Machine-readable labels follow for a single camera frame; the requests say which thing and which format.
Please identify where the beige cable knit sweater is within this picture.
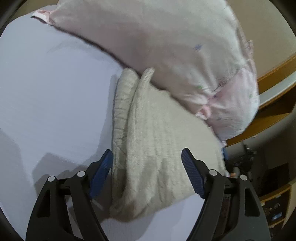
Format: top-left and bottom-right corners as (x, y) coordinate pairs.
(110, 68), (226, 222)

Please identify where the wooden side shelf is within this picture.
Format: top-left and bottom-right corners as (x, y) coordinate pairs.
(259, 184), (292, 228)

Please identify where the pink floral pillow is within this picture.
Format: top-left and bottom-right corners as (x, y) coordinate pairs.
(33, 1), (260, 141)

